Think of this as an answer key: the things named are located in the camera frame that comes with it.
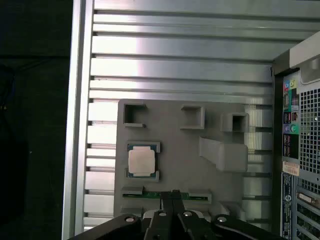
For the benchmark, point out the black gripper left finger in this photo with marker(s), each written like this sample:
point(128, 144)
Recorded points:
point(155, 225)

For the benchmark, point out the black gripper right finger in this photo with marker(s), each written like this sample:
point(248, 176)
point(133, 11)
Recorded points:
point(186, 222)

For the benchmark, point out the silver topped CPU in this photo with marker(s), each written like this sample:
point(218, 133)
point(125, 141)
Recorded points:
point(142, 161)

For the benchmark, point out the green RAM stick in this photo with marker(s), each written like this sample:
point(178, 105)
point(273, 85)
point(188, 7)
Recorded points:
point(147, 195)

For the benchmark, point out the grey parts rack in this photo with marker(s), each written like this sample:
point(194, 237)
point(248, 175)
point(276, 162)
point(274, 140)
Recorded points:
point(180, 155)

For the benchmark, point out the black open PC case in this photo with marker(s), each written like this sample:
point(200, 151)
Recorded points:
point(310, 150)

